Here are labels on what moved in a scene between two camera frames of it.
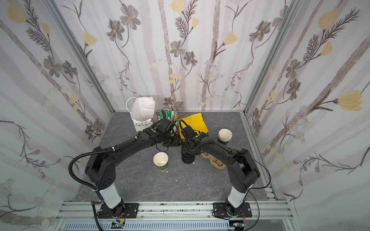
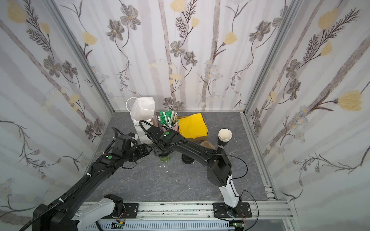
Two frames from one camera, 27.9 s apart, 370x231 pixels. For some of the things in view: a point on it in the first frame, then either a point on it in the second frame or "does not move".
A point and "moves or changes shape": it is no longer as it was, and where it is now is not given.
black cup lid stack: (188, 159) does not move
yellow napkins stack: (196, 121) does not move
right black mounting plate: (220, 211) does not move
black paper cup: (224, 135) does not move
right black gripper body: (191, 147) → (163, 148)
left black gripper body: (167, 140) → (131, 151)
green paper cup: (160, 159) moves or changes shape
